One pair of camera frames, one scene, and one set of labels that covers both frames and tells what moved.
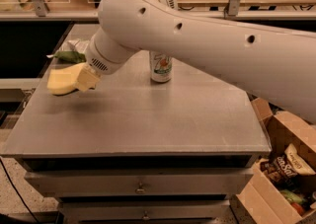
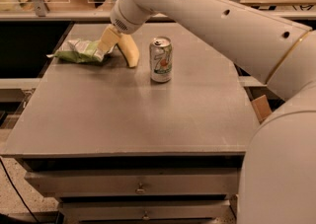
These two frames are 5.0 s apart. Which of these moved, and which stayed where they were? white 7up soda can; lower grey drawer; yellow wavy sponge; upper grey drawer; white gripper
Moved: yellow wavy sponge; white gripper
Stayed: upper grey drawer; lower grey drawer; white 7up soda can
